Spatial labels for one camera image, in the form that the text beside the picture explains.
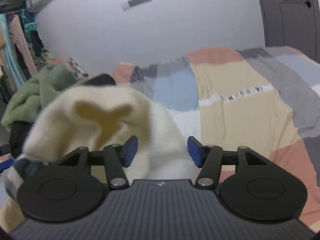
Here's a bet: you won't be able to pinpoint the cream fluffy garment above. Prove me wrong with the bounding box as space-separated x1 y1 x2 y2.
5 86 201 198

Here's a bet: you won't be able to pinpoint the hanging clothes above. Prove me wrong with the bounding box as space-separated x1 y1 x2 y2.
1 9 56 103

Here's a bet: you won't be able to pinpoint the colourful patchwork bed cover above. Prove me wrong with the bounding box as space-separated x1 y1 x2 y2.
1 47 319 231

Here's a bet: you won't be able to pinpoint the grey wall panel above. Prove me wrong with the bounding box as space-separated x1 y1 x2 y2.
121 0 152 11

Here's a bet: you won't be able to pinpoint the grey door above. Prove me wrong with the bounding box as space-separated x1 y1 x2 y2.
259 0 319 62

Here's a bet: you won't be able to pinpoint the green fleece garment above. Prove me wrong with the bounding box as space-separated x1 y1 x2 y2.
1 64 89 132

